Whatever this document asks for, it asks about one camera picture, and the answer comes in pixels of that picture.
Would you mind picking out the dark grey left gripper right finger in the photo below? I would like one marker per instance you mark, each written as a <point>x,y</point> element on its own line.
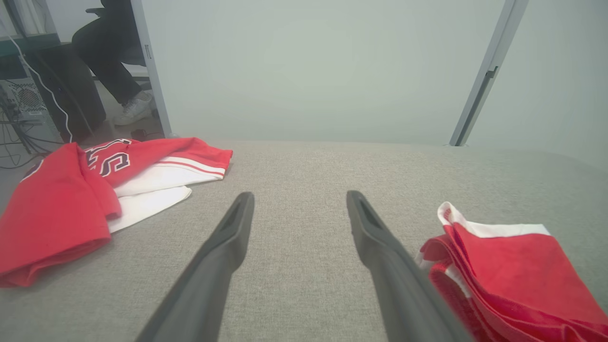
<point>403,294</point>

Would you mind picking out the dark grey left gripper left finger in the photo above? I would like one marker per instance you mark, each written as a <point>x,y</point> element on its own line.
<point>209,285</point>

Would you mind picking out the red shorts with white stripe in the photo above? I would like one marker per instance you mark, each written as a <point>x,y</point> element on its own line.
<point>517,280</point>

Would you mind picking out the red basketball jersey black lettering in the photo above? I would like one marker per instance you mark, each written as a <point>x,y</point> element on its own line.
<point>52,213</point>

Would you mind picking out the white partition panel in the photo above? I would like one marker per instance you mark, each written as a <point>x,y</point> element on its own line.
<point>560,71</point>
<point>313,66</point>

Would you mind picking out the seated person black trousers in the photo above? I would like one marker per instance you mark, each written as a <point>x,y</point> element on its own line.
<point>107,52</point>

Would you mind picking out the grey computer tower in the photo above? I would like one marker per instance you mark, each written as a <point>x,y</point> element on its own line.
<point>26,99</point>

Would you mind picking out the green-edged desk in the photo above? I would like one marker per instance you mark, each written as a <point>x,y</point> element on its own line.
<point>28,43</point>

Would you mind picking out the grey partition post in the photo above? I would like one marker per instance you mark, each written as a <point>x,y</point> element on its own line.
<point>152,71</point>
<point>484,80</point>

